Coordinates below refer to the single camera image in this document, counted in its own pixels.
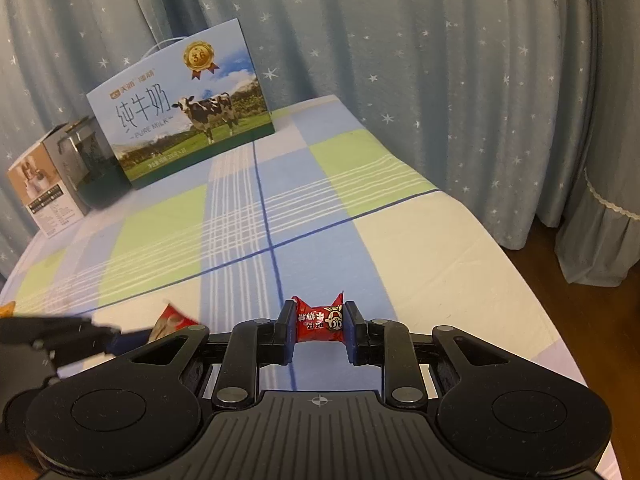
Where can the grey-blue star curtain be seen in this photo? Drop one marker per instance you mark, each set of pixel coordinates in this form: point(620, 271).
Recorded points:
point(400, 60)

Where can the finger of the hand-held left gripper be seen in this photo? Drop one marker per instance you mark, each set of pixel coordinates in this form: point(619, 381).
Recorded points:
point(90, 340)

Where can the appliance cardboard box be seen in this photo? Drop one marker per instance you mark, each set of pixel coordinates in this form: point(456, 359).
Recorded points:
point(50, 195)

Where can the checked pastel tablecloth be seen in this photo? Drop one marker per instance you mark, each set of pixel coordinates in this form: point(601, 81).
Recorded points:
point(425, 240)

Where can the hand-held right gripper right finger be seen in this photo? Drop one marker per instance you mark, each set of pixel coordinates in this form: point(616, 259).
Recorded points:
point(351, 332)

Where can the milk carton with cow print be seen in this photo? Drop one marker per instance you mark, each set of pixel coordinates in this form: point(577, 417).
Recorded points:
point(165, 125)

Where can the red twist-wrapped candy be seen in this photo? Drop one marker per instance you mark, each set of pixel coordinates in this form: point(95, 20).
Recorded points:
point(317, 322)

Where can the star curtain with lace trim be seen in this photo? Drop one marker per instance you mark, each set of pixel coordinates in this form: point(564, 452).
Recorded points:
point(600, 245)

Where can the orange plastic basket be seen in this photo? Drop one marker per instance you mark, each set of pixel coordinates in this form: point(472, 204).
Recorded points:
point(6, 310)

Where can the red snack packet beige picture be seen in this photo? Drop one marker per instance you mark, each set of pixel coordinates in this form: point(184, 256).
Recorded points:
point(170, 322)

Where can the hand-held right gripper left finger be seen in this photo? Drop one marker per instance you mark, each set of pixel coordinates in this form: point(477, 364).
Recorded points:
point(287, 332)

